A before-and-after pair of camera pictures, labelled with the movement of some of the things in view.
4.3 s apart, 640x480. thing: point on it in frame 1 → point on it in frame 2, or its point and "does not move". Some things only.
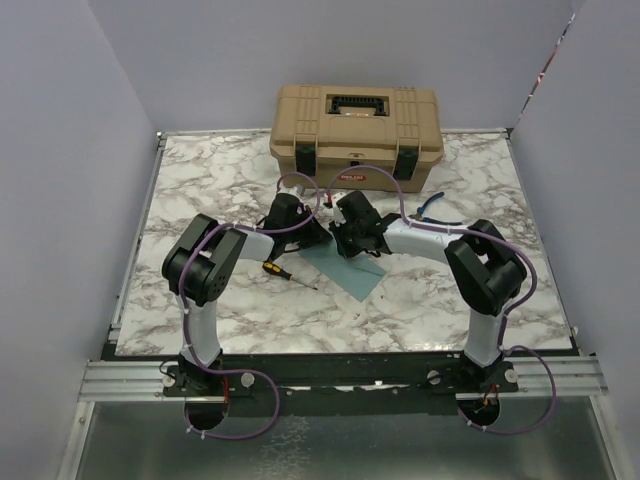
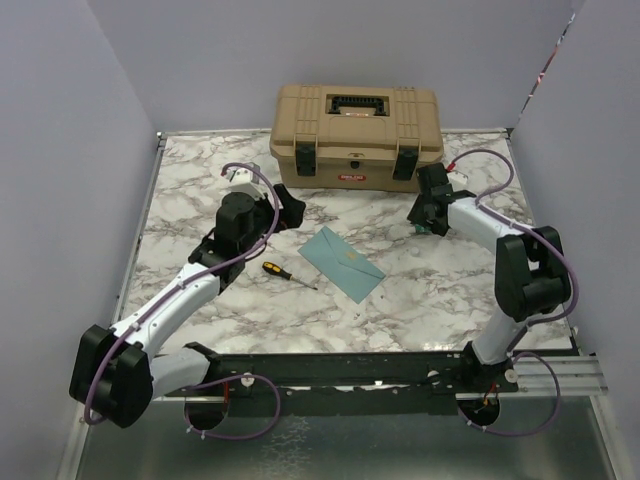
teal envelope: (353, 276) does not move
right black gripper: (343, 249) → (418, 213)
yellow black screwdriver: (271, 266) does not move
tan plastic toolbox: (356, 138) does not move
